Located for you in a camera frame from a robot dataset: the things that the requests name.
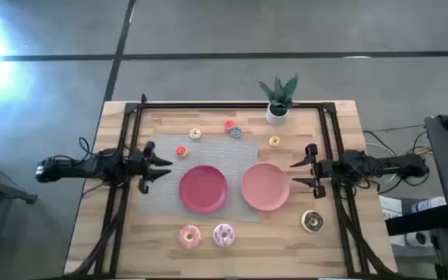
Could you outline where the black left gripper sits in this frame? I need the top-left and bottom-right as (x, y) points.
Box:
(128, 140), (173, 194)

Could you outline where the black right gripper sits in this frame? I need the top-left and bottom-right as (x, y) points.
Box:
(289, 143), (333, 199)

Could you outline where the large chocolate donut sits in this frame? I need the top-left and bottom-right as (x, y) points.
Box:
(300, 209), (324, 234)

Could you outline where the large pink donut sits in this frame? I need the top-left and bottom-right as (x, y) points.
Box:
(179, 225), (202, 250)

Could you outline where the large purple donut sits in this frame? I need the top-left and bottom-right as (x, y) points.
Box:
(212, 223), (236, 248)

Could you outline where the light pink plate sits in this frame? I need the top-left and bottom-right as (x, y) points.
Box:
(240, 162), (291, 212)

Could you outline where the dark pink plate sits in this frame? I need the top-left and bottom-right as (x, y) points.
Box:
(178, 164), (229, 214)

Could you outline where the grey woven placemat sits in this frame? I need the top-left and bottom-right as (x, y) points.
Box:
(138, 134), (260, 222)

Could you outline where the green plant in white pot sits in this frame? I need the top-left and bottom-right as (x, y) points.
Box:
(257, 72), (299, 126)

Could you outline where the white printed box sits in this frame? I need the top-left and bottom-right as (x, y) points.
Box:
(378, 195), (404, 221)

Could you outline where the white plastic bottle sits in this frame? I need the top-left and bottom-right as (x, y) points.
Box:
(411, 196), (447, 214)

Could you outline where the white tape roll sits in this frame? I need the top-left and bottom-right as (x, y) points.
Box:
(405, 230), (432, 248)

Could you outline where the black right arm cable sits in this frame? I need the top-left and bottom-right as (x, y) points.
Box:
(338, 170), (383, 195)

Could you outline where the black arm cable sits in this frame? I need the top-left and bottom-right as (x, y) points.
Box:
(77, 135), (104, 159)
(338, 170), (383, 195)

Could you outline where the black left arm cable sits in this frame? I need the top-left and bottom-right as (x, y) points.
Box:
(77, 135), (104, 159)

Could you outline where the floor cable bundle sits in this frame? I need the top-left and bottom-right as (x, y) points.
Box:
(362, 124), (432, 195)

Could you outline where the black aluminium table frame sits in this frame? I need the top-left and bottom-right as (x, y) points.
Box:
(70, 93), (398, 279)

